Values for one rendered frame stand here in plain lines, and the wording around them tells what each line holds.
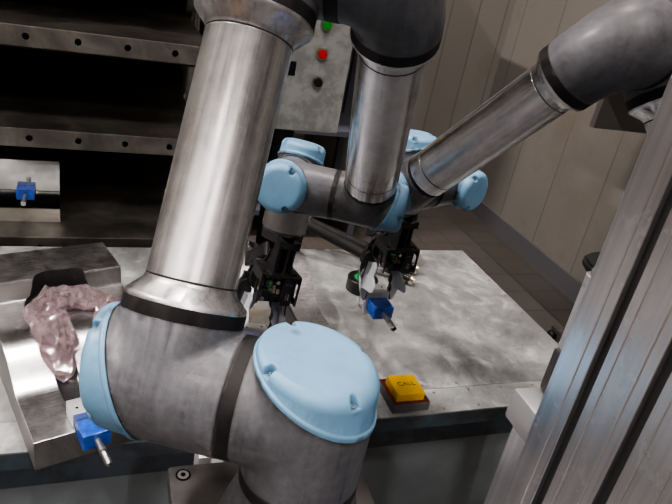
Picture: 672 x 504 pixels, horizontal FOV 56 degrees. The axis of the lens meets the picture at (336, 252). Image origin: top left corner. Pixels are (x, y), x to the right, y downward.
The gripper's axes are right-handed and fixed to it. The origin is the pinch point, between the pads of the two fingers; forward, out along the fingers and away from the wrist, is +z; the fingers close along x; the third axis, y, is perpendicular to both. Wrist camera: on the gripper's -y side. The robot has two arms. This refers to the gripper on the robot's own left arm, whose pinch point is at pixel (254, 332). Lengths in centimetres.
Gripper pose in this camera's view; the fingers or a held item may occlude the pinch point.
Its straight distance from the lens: 116.3
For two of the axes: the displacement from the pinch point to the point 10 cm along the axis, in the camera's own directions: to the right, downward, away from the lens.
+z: -2.6, 9.3, 2.6
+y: 3.4, 3.4, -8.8
